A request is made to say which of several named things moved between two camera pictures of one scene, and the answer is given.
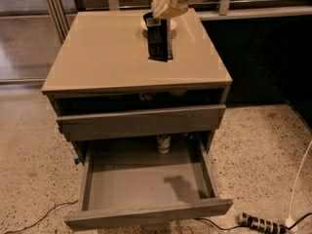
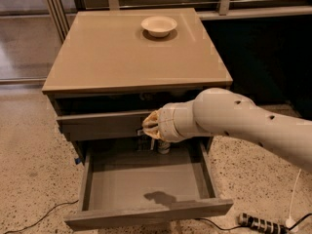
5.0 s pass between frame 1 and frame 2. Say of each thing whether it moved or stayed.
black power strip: stayed
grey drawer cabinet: stayed
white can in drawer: stayed
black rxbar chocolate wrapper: moved
